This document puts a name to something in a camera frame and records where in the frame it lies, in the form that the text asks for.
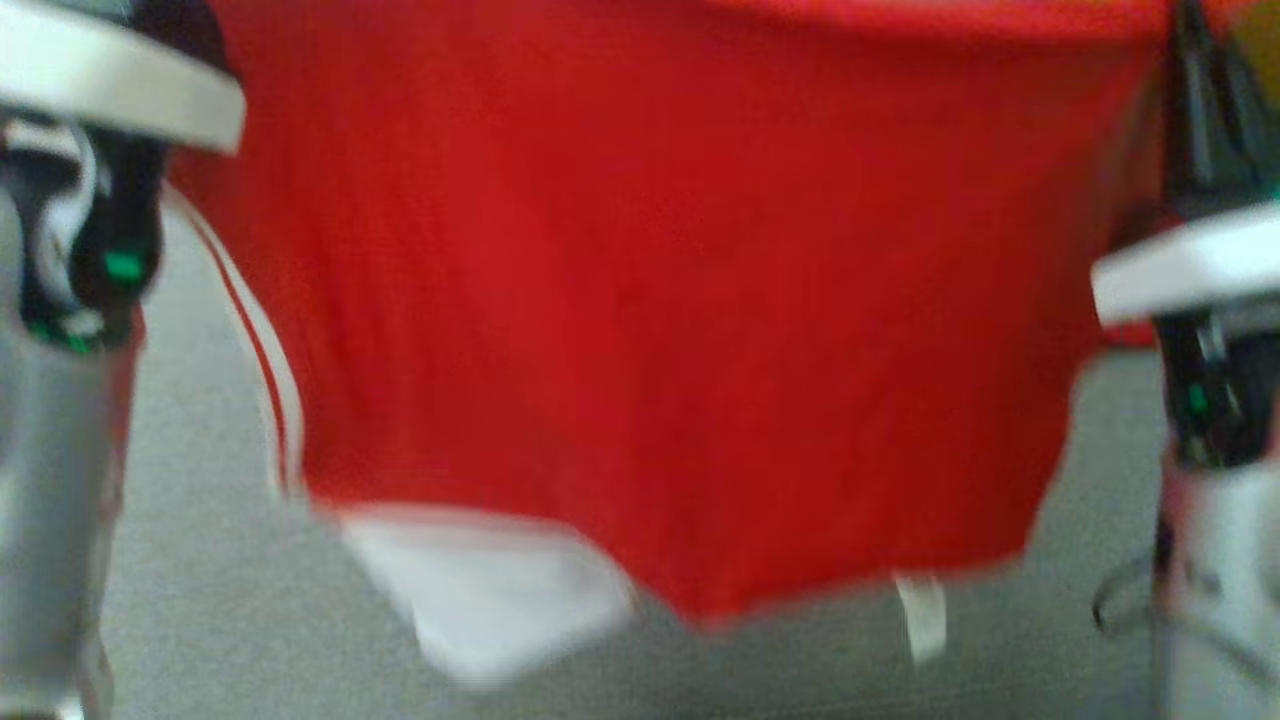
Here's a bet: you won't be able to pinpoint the red shorts with white stripes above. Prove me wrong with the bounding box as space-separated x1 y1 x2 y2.
100 0 1261 691

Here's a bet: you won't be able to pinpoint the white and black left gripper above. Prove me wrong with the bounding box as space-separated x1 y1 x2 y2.
0 0 248 353

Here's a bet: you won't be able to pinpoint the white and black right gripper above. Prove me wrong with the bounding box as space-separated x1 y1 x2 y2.
1090 0 1280 473

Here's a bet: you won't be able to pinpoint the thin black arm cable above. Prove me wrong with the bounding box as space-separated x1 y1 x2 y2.
1089 553 1280 693

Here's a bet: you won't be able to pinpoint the large yellow sofa back cushion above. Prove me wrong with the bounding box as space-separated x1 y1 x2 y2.
1235 0 1280 101

